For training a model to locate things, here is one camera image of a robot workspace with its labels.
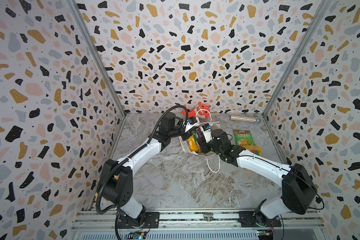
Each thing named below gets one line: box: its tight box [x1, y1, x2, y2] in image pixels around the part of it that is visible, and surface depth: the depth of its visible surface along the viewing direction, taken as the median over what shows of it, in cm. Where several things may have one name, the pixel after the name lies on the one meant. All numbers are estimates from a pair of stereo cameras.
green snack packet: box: [233, 130, 255, 146], surface depth 108 cm
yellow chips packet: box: [241, 145, 264, 157], surface depth 96 cm
